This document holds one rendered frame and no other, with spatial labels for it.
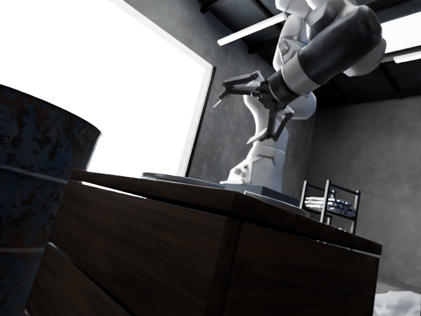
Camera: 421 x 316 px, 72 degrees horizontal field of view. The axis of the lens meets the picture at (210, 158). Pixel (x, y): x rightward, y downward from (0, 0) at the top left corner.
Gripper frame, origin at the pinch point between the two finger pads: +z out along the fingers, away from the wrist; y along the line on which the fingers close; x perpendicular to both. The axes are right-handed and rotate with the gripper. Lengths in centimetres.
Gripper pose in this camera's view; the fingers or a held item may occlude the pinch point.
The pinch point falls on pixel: (235, 123)
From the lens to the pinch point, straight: 79.7
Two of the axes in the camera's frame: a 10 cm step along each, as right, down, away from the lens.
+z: -5.6, 3.7, 7.5
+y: 6.9, 7.0, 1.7
